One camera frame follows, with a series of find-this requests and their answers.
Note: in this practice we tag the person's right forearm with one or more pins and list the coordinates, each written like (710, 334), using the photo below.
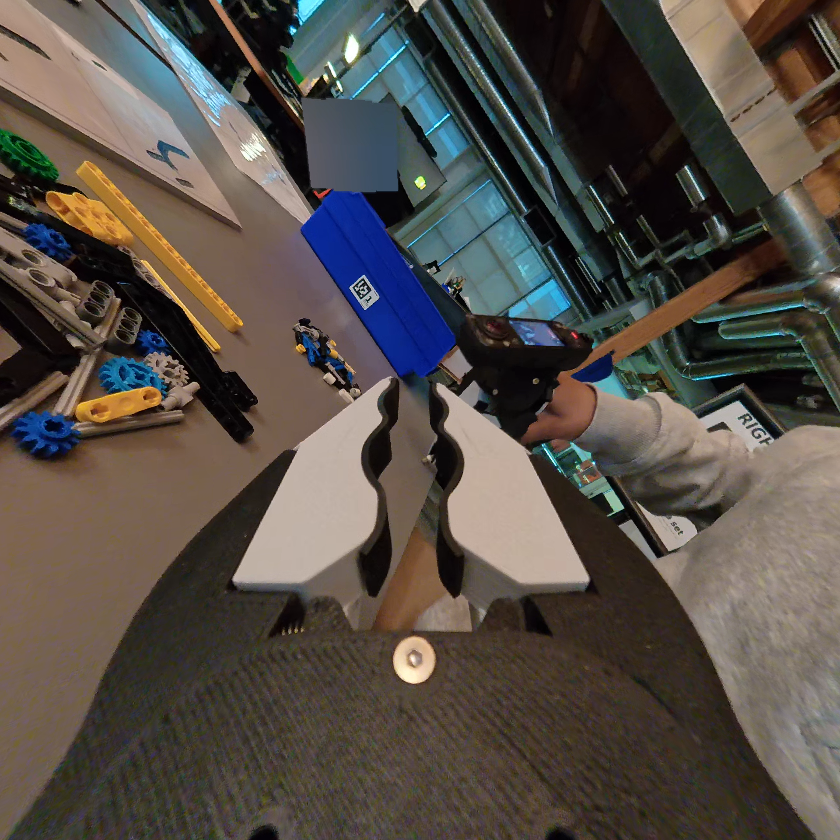
(649, 453)

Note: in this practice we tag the silver round pipe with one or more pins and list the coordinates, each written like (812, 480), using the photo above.
(807, 229)

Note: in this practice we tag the blue plastic bin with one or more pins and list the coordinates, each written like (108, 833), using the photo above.
(367, 262)

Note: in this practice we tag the black framed sign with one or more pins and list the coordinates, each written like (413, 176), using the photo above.
(748, 420)
(669, 525)

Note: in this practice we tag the thin yellow lego beam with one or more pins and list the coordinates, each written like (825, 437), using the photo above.
(180, 305)

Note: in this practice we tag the bundle of grey ceiling pipes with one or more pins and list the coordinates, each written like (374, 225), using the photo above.
(499, 131)

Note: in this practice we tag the large grey ventilation duct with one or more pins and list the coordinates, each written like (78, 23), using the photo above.
(709, 79)

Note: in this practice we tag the person's grey hoodie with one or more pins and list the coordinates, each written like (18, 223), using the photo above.
(774, 590)

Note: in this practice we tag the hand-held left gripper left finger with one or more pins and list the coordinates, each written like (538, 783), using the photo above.
(315, 512)

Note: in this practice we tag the large pile of lego parts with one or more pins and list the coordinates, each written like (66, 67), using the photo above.
(39, 282)

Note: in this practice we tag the open instruction booklet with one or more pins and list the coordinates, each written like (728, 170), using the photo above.
(98, 111)

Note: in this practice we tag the long yellow lego beam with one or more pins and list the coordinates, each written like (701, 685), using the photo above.
(157, 243)

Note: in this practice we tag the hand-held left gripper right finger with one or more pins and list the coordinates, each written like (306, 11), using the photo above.
(512, 518)

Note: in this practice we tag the small blue toy car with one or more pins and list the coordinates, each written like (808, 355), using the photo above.
(325, 354)

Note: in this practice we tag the yellow lego plate piece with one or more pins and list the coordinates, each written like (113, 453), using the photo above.
(88, 216)

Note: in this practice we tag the person's right hand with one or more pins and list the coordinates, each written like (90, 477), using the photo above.
(571, 407)

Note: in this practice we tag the green lego gear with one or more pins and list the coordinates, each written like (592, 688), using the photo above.
(23, 157)

